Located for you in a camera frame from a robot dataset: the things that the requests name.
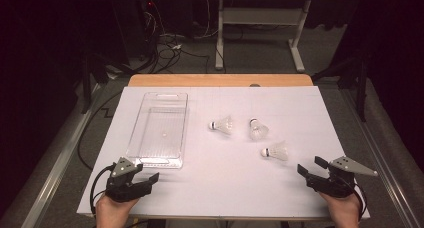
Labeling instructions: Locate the black tripod stand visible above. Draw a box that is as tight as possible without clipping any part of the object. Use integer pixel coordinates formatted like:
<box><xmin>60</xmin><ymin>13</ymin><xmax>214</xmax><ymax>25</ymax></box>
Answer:
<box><xmin>311</xmin><ymin>52</ymin><xmax>369</xmax><ymax>123</ymax></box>
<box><xmin>81</xmin><ymin>51</ymin><xmax>134</xmax><ymax>115</ymax></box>

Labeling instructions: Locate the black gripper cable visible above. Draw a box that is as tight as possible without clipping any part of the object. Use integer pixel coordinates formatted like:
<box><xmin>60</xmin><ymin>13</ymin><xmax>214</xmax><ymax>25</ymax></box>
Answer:
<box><xmin>346</xmin><ymin>178</ymin><xmax>368</xmax><ymax>222</ymax></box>
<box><xmin>89</xmin><ymin>164</ymin><xmax>116</xmax><ymax>219</ymax></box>

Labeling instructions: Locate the black floor cable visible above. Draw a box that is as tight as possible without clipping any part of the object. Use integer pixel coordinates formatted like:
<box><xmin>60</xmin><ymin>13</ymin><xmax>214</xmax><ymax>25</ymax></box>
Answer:
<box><xmin>77</xmin><ymin>90</ymin><xmax>124</xmax><ymax>171</ymax></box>

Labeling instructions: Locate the white metal desk frame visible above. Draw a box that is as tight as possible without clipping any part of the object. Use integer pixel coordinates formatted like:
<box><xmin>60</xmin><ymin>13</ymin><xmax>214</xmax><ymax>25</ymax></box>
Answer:
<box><xmin>214</xmin><ymin>0</ymin><xmax>306</xmax><ymax>73</ymax></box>

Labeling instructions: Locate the aluminium rail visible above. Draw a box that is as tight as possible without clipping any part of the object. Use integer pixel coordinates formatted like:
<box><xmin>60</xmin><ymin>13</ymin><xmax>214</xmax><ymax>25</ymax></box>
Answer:
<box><xmin>20</xmin><ymin>82</ymin><xmax>103</xmax><ymax>228</ymax></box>
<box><xmin>338</xmin><ymin>87</ymin><xmax>422</xmax><ymax>228</ymax></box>

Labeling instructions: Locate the clear plastic container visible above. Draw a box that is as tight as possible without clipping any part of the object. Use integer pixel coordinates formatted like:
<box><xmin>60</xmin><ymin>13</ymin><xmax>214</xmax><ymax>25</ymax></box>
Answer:
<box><xmin>125</xmin><ymin>91</ymin><xmax>189</xmax><ymax>170</ymax></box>

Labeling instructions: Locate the bundle of floor cables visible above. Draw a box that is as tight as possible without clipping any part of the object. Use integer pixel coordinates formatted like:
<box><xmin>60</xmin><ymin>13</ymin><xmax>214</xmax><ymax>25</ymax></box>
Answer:
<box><xmin>143</xmin><ymin>11</ymin><xmax>214</xmax><ymax>74</ymax></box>

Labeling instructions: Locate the person's left hand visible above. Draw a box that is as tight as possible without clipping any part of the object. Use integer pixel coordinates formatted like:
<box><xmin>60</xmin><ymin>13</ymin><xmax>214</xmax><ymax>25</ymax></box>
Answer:
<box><xmin>95</xmin><ymin>193</ymin><xmax>140</xmax><ymax>228</ymax></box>

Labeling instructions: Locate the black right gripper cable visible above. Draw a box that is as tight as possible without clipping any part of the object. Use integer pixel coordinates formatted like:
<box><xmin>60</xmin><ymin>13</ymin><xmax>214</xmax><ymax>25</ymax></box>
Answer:
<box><xmin>346</xmin><ymin>178</ymin><xmax>368</xmax><ymax>222</ymax></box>

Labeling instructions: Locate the person's right hand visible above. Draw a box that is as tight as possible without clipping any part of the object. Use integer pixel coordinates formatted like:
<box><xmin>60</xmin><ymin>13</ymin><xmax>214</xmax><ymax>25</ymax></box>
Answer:
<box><xmin>319</xmin><ymin>191</ymin><xmax>363</xmax><ymax>228</ymax></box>

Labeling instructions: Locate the white plastic shuttlecock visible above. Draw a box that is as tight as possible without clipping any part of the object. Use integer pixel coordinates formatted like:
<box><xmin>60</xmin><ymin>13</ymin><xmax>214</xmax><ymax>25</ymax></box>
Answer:
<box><xmin>260</xmin><ymin>140</ymin><xmax>289</xmax><ymax>162</ymax></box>
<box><xmin>208</xmin><ymin>115</ymin><xmax>234</xmax><ymax>136</ymax></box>
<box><xmin>248</xmin><ymin>117</ymin><xmax>270</xmax><ymax>142</ymax></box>

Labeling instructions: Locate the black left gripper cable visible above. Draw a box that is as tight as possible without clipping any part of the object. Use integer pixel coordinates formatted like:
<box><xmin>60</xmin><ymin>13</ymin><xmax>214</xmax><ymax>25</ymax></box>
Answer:
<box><xmin>89</xmin><ymin>164</ymin><xmax>116</xmax><ymax>219</ymax></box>

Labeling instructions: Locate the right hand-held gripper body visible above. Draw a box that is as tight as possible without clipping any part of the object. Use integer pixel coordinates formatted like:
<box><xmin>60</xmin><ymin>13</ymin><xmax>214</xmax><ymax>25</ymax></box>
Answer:
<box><xmin>305</xmin><ymin>156</ymin><xmax>379</xmax><ymax>199</ymax></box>

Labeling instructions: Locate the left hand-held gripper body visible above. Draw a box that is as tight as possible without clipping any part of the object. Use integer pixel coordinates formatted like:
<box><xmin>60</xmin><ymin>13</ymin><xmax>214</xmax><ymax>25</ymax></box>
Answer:
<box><xmin>104</xmin><ymin>156</ymin><xmax>155</xmax><ymax>203</ymax></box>

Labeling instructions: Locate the wooden table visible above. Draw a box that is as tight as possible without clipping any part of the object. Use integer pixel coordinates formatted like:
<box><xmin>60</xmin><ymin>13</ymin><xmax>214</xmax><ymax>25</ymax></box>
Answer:
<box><xmin>128</xmin><ymin>73</ymin><xmax>314</xmax><ymax>88</ymax></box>

